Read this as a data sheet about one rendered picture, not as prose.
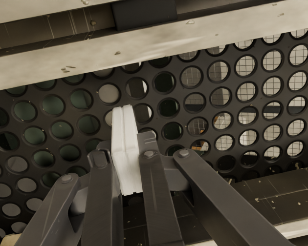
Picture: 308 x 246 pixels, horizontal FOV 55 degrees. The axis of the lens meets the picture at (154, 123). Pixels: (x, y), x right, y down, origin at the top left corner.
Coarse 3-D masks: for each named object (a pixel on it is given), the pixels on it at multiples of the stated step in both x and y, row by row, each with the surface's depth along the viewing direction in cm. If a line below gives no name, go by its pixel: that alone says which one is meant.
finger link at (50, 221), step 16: (64, 176) 15; (48, 192) 15; (64, 192) 14; (48, 208) 13; (64, 208) 14; (32, 224) 13; (48, 224) 12; (64, 224) 13; (80, 224) 15; (32, 240) 12; (48, 240) 12; (64, 240) 13
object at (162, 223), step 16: (144, 160) 16; (160, 160) 15; (144, 176) 14; (160, 176) 14; (144, 192) 13; (160, 192) 13; (160, 208) 12; (160, 224) 11; (176, 224) 11; (160, 240) 11; (176, 240) 11
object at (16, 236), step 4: (8, 236) 32; (12, 236) 32; (16, 236) 32; (4, 240) 31; (8, 240) 31; (12, 240) 31; (16, 240) 31; (0, 244) 31; (4, 244) 31; (8, 244) 31; (12, 244) 31
